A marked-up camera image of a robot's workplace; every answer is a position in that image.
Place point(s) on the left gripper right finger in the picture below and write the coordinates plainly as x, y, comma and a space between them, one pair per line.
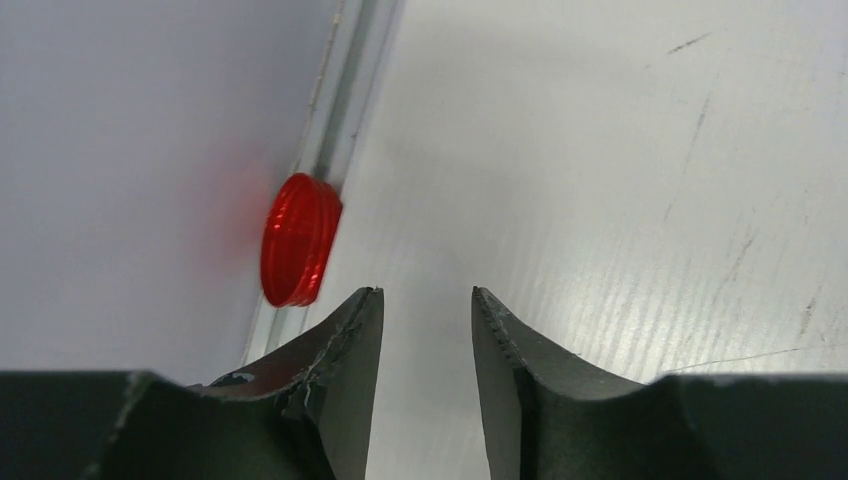
548, 414

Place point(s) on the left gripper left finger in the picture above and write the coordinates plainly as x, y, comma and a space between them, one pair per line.
303, 411

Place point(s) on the red jar lid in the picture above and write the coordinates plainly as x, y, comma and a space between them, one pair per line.
297, 240

